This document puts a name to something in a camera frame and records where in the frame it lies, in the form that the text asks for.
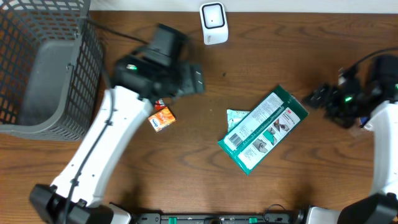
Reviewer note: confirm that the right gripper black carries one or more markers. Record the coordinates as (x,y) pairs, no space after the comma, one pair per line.
(333,92)

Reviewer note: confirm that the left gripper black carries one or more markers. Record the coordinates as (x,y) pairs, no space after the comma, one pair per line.
(196,84)

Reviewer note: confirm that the red white small packet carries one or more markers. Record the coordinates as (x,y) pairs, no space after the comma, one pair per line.
(159,105)

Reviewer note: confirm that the orange small box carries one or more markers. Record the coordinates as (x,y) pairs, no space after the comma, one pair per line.
(161,119)

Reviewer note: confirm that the pale green wipes packet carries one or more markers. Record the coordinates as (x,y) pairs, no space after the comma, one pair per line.
(234,117)

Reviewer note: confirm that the green white package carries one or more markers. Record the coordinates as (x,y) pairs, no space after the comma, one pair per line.
(261,130)

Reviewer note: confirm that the white jar blue label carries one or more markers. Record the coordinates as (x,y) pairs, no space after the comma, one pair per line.
(363,121)

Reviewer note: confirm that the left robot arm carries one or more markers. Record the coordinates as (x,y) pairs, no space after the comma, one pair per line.
(151,72)

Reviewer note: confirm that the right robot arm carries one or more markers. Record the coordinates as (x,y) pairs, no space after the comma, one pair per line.
(366,95)

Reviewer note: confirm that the white barcode scanner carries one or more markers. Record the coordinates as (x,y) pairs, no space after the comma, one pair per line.
(214,23)

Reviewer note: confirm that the grey plastic mesh basket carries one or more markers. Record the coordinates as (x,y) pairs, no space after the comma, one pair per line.
(50,69)

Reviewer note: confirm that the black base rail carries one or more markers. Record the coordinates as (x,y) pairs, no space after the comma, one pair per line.
(276,217)

